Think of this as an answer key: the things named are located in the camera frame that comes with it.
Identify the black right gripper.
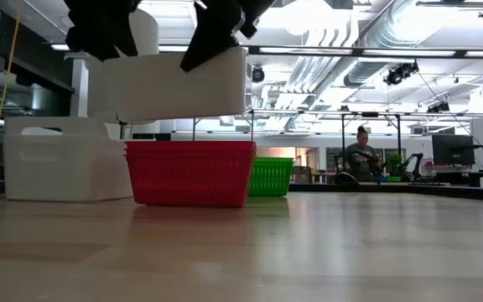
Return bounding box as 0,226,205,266
179,0,277,73

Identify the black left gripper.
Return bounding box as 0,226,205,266
63,0,143,63

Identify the white plastic bin with handle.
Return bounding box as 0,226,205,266
3,133,135,204
103,46,249,124
3,116,110,140

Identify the green plastic slotted basket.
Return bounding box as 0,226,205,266
248,165,294,198
252,161,295,168

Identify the white shade table lamp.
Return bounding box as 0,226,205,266
86,8,160,140

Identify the round black ceiling spotlight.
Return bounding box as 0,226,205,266
250,65,267,84

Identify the small black monitor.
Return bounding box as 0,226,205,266
131,133,172,142

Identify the brown chair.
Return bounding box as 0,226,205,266
292,165,314,185

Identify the long overhead light bar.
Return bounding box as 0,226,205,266
49,43,483,59

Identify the person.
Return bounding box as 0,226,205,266
343,125,383,183

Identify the wide black monitor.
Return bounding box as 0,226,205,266
430,133,476,167

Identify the black metal table frame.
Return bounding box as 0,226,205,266
190,109,256,143
340,111,403,159

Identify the yellow hanging cable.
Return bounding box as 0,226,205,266
0,13,21,165

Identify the silver ventilation duct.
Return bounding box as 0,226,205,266
343,0,423,88

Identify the black ceiling camera cluster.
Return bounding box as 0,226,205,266
382,61,420,87

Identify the black table edge rail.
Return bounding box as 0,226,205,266
288,181,483,204

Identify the small black ceiling camera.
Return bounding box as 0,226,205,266
427,100,451,115

